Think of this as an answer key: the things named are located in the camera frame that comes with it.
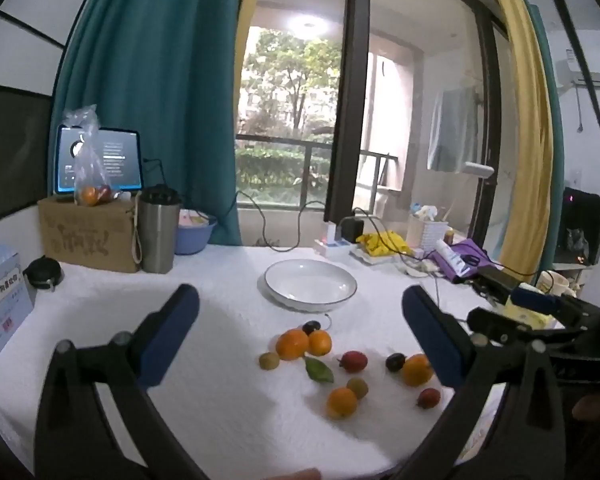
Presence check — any yellow cloth on tray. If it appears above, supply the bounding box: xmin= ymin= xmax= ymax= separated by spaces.
xmin=356 ymin=230 xmax=412 ymax=257

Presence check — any clear plastic bag of fruit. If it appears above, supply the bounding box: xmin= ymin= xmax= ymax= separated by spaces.
xmin=62 ymin=105 xmax=118 ymax=207

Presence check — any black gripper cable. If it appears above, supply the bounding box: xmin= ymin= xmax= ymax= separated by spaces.
xmin=540 ymin=0 xmax=600 ymax=186

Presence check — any black charging cable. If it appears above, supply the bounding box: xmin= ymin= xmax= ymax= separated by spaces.
xmin=142 ymin=157 xmax=331 ymax=252

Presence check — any white air conditioner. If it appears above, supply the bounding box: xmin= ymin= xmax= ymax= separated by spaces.
xmin=555 ymin=49 xmax=600 ymax=92

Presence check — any cardboard box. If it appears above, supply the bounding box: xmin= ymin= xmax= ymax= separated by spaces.
xmin=36 ymin=195 xmax=142 ymax=274

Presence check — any white tube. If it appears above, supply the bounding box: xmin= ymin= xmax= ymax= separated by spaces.
xmin=435 ymin=239 xmax=472 ymax=277

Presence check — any green leaf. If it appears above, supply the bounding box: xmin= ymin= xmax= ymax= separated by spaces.
xmin=304 ymin=356 xmax=335 ymax=384

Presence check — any white flat tray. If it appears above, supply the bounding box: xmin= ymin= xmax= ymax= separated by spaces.
xmin=350 ymin=249 xmax=416 ymax=266

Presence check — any person's left hand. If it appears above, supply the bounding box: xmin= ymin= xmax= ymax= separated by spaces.
xmin=260 ymin=467 xmax=322 ymax=480

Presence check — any black adapter cable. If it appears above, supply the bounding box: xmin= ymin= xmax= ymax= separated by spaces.
xmin=352 ymin=207 xmax=441 ymax=276

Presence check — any stainless steel tumbler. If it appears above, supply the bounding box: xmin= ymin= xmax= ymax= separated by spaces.
xmin=136 ymin=186 xmax=182 ymax=275

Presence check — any narrow teal curtain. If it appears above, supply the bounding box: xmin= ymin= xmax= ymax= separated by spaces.
xmin=527 ymin=2 xmax=567 ymax=261

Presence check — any orange with stem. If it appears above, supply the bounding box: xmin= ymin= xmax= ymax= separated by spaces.
xmin=307 ymin=330 xmax=332 ymax=357

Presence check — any black door frame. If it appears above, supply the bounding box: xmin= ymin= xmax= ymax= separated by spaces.
xmin=324 ymin=0 xmax=372 ymax=222

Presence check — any light blue carton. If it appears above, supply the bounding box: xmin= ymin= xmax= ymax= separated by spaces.
xmin=0 ymin=242 xmax=37 ymax=375

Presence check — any hanging pale blue shirt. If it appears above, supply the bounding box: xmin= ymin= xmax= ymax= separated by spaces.
xmin=426 ymin=85 xmax=481 ymax=173

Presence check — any white mug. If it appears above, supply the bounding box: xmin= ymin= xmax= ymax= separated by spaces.
xmin=536 ymin=270 xmax=578 ymax=298

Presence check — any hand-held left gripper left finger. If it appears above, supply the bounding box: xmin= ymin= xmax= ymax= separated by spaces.
xmin=34 ymin=284 xmax=201 ymax=480

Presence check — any white woven basket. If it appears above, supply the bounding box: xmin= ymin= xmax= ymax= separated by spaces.
xmin=406 ymin=214 xmax=450 ymax=256

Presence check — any black electronic device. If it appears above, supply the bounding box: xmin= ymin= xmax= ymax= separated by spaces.
xmin=555 ymin=187 xmax=600 ymax=266

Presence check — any purple pouch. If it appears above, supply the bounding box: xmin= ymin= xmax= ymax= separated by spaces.
xmin=427 ymin=239 xmax=503 ymax=283

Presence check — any black power adapter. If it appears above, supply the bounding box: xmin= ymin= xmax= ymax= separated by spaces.
xmin=341 ymin=216 xmax=365 ymax=242

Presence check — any wide teal curtain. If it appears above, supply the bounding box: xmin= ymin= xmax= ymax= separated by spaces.
xmin=47 ymin=0 xmax=246 ymax=247

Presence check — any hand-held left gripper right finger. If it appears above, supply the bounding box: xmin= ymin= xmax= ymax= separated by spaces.
xmin=402 ymin=285 xmax=568 ymax=480

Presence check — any white plate with dark rim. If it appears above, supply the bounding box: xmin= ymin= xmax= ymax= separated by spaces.
xmin=264 ymin=259 xmax=358 ymax=311

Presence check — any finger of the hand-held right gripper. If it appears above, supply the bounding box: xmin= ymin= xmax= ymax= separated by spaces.
xmin=510 ymin=287 xmax=600 ymax=322
xmin=467 ymin=307 xmax=581 ymax=347

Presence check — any yellow curtain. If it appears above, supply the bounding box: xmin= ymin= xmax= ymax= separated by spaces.
xmin=485 ymin=0 xmax=553 ymax=281

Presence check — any pale yellow packet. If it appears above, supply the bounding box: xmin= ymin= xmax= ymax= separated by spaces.
xmin=504 ymin=302 xmax=556 ymax=329

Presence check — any large orange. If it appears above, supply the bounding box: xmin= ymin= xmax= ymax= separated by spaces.
xmin=275 ymin=328 xmax=310 ymax=361

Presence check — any blue plastic bowl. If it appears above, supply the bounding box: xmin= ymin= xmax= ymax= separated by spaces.
xmin=174 ymin=210 xmax=218 ymax=256

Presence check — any black round lid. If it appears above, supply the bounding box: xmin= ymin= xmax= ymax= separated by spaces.
xmin=22 ymin=256 xmax=65 ymax=292

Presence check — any white power strip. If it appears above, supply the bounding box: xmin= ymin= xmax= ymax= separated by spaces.
xmin=313 ymin=237 xmax=362 ymax=260

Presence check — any white desk lamp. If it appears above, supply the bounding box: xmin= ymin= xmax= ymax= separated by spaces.
xmin=462 ymin=161 xmax=496 ymax=179

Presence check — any black balcony railing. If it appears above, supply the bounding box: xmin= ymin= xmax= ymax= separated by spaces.
xmin=235 ymin=134 xmax=399 ymax=209

